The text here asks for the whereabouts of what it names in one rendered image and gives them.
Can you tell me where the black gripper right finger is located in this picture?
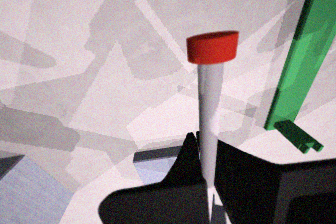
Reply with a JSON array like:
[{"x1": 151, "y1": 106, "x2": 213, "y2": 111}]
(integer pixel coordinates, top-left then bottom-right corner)
[{"x1": 214, "y1": 139, "x2": 336, "y2": 224}]

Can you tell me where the grey tapered pin with red cap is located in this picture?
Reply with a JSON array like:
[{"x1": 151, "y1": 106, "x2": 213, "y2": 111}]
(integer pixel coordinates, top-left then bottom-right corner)
[{"x1": 186, "y1": 30, "x2": 239, "y2": 222}]

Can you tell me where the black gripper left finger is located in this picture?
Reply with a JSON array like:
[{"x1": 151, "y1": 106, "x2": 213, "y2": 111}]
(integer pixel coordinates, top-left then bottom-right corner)
[{"x1": 97, "y1": 132, "x2": 211, "y2": 224}]

